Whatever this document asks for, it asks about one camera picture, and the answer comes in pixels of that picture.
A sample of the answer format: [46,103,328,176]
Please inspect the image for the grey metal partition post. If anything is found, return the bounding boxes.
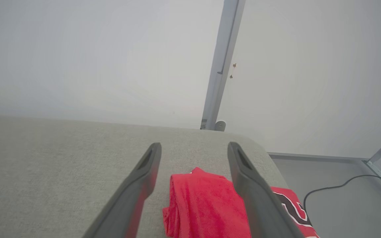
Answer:
[200,0,246,131]

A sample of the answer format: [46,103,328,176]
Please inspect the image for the black floor cable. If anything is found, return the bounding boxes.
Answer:
[303,175,381,212]

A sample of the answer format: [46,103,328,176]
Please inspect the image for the grey wall baseboard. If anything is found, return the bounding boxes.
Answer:
[267,152,369,161]

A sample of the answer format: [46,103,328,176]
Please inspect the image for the red basketball jersey garment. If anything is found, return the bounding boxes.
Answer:
[162,167,320,238]

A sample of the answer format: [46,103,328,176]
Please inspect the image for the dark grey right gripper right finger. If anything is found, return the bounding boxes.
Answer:
[228,142,305,238]

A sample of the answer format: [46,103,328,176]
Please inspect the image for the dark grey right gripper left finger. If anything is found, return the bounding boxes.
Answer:
[82,142,162,238]

